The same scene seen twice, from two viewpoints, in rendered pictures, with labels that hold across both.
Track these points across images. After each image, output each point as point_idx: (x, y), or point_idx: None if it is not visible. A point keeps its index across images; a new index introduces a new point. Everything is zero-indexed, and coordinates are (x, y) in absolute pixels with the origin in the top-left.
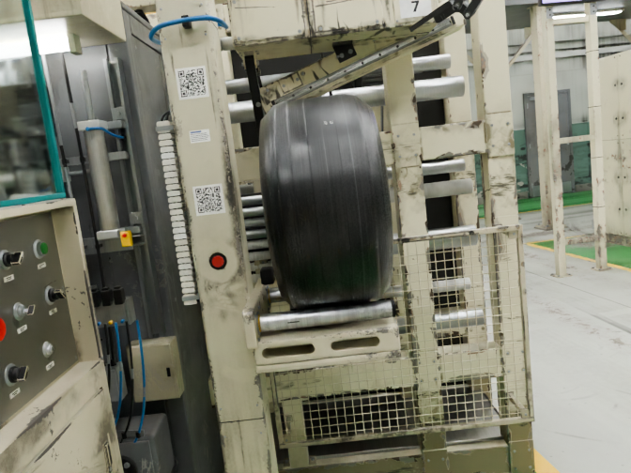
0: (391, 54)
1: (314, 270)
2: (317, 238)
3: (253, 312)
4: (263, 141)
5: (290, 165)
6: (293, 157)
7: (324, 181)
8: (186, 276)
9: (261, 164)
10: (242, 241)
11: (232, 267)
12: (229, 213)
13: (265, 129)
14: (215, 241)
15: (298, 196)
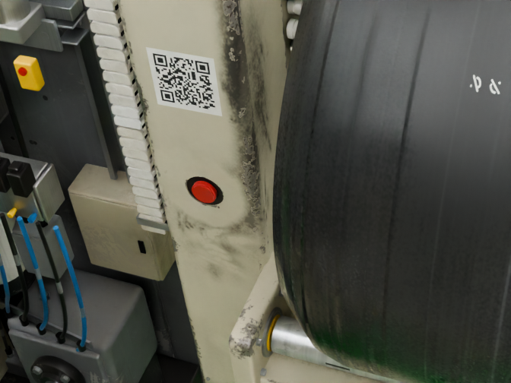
0: None
1: (372, 372)
2: (382, 352)
3: (251, 343)
4: (298, 62)
5: (341, 197)
6: (353, 175)
7: (420, 265)
8: (143, 189)
9: (280, 134)
10: (266, 153)
11: (234, 209)
12: (230, 119)
13: (312, 21)
14: (199, 159)
15: (345, 273)
